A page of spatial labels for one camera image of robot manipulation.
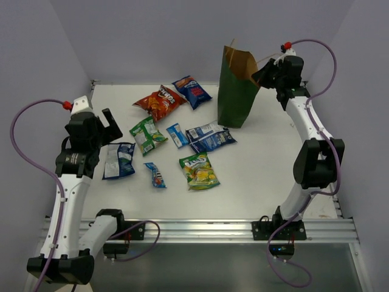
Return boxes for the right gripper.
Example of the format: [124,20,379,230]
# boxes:
[251,57,284,89]

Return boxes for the green paper bag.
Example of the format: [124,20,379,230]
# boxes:
[217,45,260,128]

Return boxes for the green snack packet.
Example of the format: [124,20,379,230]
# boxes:
[129,116,168,156]

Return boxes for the blue green chip packet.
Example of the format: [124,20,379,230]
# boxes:
[102,142,136,180]

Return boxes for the red snack packet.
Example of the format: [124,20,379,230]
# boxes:
[133,85,187,122]

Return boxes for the dark blue snack packet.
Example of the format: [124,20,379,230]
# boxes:
[172,75,212,110]

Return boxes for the blue M&M's packet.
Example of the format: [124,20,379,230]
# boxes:
[144,162,166,189]

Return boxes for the white blue snack packet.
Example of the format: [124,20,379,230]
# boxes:
[185,121,236,153]

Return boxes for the green yellow candy packet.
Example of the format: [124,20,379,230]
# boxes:
[179,152,220,191]

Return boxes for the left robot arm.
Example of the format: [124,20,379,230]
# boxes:
[27,108,126,285]

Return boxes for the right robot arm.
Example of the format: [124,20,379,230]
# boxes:
[252,55,345,239]

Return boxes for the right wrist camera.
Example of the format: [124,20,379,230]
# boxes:
[274,42,296,65]

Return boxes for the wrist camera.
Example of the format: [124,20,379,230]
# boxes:
[71,96,94,115]
[274,42,296,65]

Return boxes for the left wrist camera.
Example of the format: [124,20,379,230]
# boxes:
[71,96,94,115]

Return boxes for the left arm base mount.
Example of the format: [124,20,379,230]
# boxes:
[103,222,146,259]

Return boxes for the aluminium mounting rail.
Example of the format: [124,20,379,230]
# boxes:
[39,219,359,244]

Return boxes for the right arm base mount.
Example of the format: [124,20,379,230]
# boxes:
[251,216,307,260]

